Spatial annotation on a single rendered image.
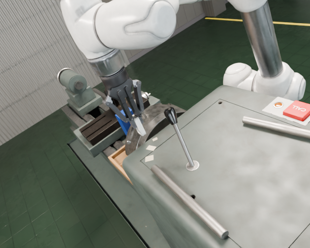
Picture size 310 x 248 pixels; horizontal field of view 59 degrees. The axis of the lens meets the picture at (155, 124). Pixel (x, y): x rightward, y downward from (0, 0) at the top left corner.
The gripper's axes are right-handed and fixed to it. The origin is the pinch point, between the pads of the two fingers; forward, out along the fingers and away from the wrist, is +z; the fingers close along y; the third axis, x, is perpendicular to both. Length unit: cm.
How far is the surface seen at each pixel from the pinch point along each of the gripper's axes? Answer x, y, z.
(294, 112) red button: 32.5, -31.1, 4.3
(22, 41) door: -362, -17, 19
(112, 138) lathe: -66, -3, 42
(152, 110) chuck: -13.6, -12.3, 7.6
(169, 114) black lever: 16.0, -3.8, -7.9
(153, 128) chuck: -5.2, -6.2, 8.5
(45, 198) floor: -184, 66, 132
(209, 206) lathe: 34.9, 4.2, 5.9
